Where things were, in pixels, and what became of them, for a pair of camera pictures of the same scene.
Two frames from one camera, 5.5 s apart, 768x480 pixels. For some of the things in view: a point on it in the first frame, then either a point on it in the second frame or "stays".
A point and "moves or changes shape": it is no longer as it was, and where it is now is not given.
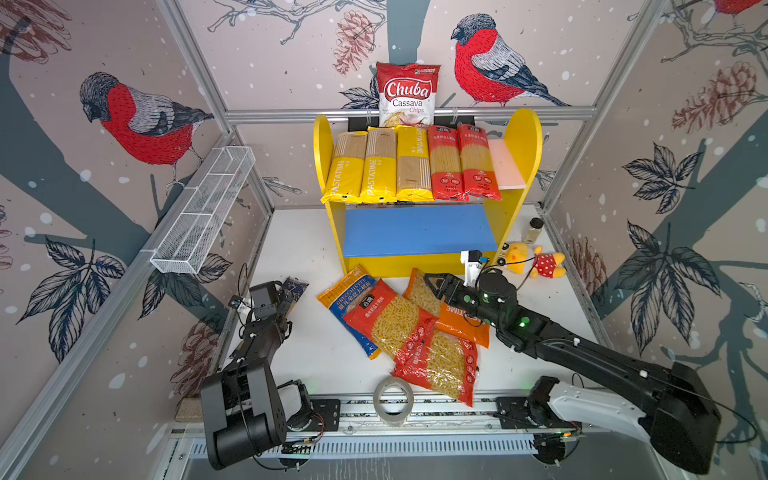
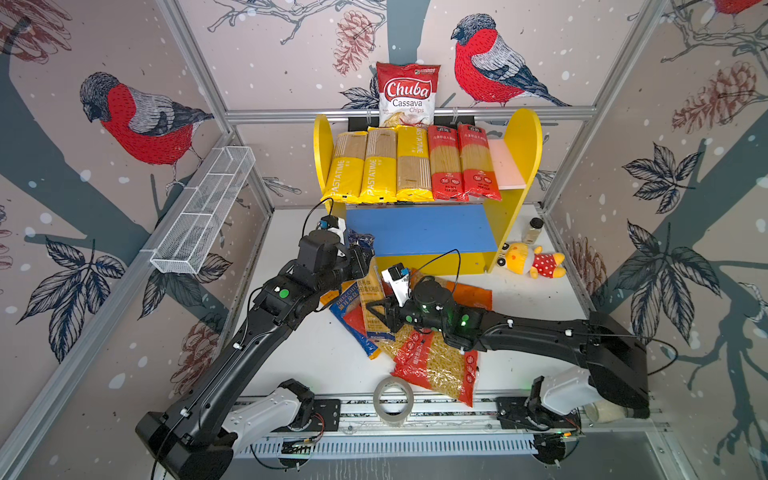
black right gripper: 449,282 → 393,312
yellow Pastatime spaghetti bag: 346,175 stays
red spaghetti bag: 479,179 stays
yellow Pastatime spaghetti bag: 380,184 stays
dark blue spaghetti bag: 297,287 moves or changes shape
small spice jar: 536,224 stays
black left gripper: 277,295 → 359,264
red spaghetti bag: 445,161 stays
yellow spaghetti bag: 413,167 stays
